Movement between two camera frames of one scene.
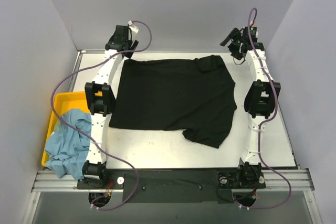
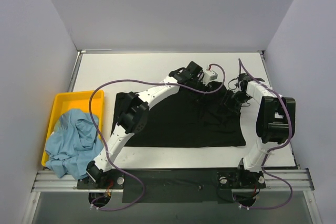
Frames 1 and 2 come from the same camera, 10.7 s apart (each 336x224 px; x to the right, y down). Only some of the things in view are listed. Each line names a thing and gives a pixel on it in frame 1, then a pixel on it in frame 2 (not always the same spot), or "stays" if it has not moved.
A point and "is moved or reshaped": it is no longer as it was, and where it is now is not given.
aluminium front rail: x=297 y=179 stays
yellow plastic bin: x=64 y=102 stays
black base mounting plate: x=178 y=186 stays
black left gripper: x=130 y=48 to x=203 y=87
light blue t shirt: x=67 y=150 stays
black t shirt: x=196 y=96 is moved or reshaped
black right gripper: x=234 y=43 to x=230 y=100
